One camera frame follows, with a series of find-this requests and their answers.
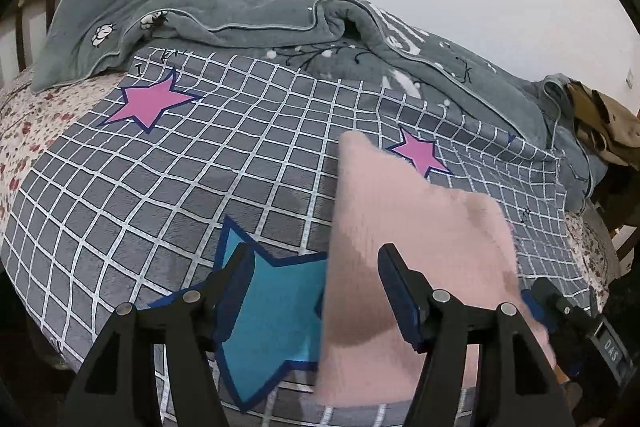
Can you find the pink knit garment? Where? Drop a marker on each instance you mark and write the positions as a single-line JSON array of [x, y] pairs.
[[400, 207]]

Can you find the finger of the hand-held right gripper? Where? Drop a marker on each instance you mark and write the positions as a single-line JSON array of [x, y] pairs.
[[542, 307]]

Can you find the grey-green embroidered quilt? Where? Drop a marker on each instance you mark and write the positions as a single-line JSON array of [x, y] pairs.
[[250, 17]]

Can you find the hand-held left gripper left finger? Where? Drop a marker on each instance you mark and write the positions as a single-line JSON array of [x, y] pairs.
[[240, 277]]

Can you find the floral bed sheet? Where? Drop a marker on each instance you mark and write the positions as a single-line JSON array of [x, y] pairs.
[[40, 122]]

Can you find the grey checked blanket with stars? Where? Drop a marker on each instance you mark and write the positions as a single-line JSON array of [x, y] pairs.
[[200, 187]]

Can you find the dark wooden chair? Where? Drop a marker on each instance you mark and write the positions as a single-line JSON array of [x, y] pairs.
[[620, 207]]

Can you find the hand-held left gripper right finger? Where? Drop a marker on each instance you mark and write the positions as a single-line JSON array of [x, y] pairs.
[[400, 292]]

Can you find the khaki cloth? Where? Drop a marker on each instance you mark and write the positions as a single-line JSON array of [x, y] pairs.
[[600, 117]]

